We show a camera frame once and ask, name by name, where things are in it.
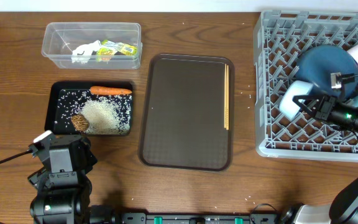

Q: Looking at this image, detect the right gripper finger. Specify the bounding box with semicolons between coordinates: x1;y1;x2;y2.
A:
340;73;358;83
292;95;322;117

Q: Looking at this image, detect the light blue bowl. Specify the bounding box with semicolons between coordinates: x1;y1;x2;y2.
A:
279;80;313;121

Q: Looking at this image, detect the brown food scrap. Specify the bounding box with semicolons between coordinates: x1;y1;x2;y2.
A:
71;114;90;132

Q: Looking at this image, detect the dark blue plate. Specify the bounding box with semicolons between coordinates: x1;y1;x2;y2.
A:
295;45;358;96

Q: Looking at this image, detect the white rice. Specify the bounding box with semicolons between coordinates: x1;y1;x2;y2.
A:
49;89;132;135

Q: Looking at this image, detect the orange carrot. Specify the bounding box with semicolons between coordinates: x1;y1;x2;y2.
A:
89;86;132;95

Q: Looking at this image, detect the wooden chopstick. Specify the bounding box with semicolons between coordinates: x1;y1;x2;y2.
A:
224;64;229;130
225;64;229;130

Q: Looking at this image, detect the white tissue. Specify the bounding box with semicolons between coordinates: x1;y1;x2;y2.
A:
71;40;101;64

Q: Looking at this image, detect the yellow green snack wrapper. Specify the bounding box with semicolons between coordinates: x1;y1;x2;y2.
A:
96;40;137;62

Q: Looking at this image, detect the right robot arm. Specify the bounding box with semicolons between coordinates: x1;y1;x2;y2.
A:
278;81;358;223

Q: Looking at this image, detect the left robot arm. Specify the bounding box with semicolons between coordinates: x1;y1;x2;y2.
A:
27;131;121;224

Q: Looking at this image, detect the grey dishwasher rack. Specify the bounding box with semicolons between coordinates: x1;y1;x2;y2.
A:
253;10;358;161

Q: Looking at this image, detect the black plastic tray bin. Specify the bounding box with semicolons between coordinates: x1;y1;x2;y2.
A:
45;81;133;131

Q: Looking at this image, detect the brown serving tray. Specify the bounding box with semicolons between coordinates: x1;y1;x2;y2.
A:
138;54;235;172

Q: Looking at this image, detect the clear plastic bin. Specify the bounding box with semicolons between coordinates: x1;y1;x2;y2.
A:
42;22;142;70

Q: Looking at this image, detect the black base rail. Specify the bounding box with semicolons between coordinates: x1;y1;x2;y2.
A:
88;205;279;224

